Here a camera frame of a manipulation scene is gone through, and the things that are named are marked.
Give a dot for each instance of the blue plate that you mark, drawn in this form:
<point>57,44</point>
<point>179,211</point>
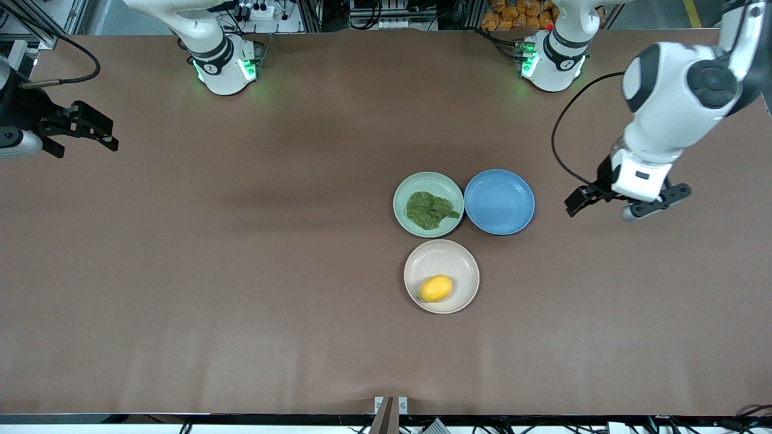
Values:
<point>499,202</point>

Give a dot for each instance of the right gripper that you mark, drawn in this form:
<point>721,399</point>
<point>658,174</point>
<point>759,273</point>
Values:
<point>25,111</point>

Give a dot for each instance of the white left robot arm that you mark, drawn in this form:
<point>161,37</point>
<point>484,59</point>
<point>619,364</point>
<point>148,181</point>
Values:
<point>675,102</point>

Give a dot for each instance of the brown table cover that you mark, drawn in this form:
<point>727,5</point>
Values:
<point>301,150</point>

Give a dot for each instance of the white power strip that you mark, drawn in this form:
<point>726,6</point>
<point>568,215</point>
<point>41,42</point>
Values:
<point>256,11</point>

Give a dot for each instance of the green lettuce leaf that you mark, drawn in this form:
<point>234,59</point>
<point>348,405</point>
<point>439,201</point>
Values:
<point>428,210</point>

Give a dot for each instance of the brown camera stand pole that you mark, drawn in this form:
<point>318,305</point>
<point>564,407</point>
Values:
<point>383,419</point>

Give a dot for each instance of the beige plate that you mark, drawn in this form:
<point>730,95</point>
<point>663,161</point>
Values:
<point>443,259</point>

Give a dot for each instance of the silver table edge bracket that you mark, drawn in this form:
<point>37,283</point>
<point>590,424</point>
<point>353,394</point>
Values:
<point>403,404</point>

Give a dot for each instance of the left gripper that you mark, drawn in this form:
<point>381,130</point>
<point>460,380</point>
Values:
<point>602,181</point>

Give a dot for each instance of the yellow lemon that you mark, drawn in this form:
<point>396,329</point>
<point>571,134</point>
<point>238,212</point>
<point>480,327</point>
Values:
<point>436,288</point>

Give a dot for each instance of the bag of orange fruit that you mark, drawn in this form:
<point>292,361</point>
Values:
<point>512,15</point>

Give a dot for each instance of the light green plate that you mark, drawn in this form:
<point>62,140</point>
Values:
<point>405,205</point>

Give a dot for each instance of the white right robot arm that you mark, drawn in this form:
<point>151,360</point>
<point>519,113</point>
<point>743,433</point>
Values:
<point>220,57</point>

